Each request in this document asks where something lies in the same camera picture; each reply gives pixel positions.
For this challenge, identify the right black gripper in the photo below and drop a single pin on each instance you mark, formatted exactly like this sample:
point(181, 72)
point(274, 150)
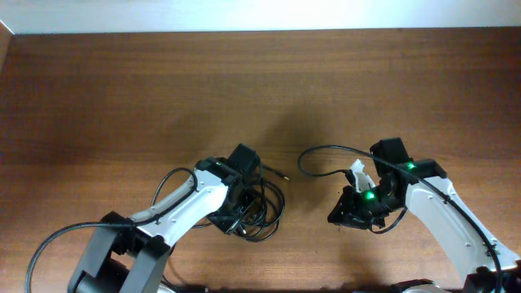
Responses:
point(351, 214)

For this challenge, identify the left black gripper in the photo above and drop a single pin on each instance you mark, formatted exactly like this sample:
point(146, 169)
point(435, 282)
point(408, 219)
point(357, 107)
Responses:
point(229, 224)

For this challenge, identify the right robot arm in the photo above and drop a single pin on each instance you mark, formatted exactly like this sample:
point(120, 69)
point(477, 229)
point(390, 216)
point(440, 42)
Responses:
point(422, 187)

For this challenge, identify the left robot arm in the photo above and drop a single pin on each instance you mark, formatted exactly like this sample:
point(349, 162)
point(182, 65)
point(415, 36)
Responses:
point(129, 254)

